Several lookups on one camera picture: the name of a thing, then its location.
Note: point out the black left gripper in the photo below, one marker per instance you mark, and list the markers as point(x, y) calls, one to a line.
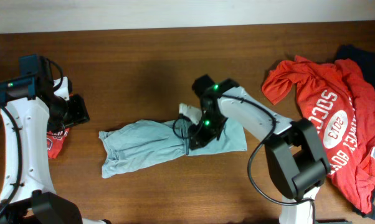
point(81, 115)

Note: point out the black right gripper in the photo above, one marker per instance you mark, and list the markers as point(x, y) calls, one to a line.
point(201, 138)

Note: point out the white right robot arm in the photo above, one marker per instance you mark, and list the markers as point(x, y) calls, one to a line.
point(297, 162)

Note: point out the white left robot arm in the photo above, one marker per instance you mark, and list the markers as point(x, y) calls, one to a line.
point(28, 194)

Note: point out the light blue t-shirt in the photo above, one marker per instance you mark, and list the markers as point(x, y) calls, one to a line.
point(147, 143)

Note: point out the folded red printed t-shirt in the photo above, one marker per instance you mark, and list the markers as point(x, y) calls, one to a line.
point(55, 142)

